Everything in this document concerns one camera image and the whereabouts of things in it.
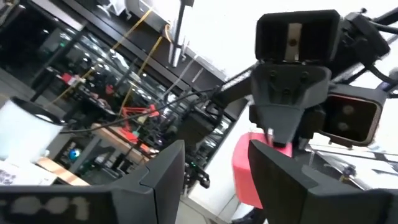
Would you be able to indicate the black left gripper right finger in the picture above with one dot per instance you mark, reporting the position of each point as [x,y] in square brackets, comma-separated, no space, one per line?
[280,186]

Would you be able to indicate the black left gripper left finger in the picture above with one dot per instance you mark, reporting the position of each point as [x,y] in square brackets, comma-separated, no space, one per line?
[155,186]

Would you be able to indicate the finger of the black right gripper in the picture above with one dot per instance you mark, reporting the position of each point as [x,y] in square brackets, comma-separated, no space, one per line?
[311,124]
[289,102]

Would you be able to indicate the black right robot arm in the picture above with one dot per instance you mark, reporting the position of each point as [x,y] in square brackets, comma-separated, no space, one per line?
[363,43]

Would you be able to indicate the white cylindrical bin black rim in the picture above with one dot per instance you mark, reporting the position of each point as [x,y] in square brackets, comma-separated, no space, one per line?
[25,133]

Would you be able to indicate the blue glowing light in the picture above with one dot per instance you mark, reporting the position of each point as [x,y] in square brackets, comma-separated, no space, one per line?
[74,154]

